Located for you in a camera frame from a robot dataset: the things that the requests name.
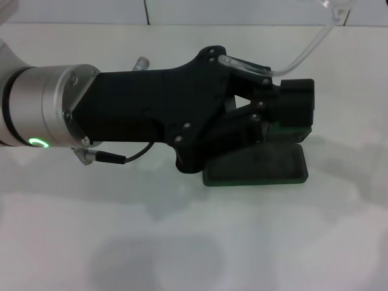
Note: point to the green glasses case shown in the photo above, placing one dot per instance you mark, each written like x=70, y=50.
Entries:
x=257, y=179

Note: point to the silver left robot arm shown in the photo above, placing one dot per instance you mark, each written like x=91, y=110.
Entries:
x=33, y=100

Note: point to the silver cylindrical connector plug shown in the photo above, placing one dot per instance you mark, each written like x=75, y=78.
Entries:
x=142, y=63

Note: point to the silver ribbed connector socket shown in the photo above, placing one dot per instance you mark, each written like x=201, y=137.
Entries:
x=83, y=156

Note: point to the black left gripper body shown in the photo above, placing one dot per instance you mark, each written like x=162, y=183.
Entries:
x=136, y=106

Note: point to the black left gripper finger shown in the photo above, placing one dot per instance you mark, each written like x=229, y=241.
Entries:
x=297, y=91
x=294, y=115

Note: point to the clear white glasses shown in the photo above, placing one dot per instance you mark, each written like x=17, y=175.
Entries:
x=319, y=37

